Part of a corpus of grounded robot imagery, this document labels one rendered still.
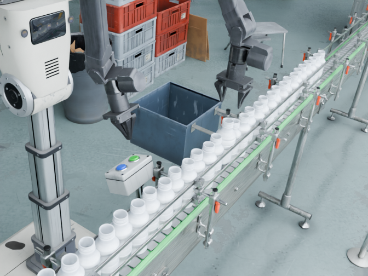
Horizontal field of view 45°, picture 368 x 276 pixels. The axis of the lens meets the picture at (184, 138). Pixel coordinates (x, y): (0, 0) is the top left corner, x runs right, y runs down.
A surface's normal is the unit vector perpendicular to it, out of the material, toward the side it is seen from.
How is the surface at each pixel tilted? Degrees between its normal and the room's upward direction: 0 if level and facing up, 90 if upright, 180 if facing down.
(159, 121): 90
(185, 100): 90
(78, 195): 0
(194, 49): 98
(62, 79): 90
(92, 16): 114
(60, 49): 90
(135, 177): 70
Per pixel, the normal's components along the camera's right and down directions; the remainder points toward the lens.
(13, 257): 0.08, -0.83
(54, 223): 0.83, 0.36
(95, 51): -0.27, 0.71
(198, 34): -0.54, 0.58
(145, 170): 0.80, 0.05
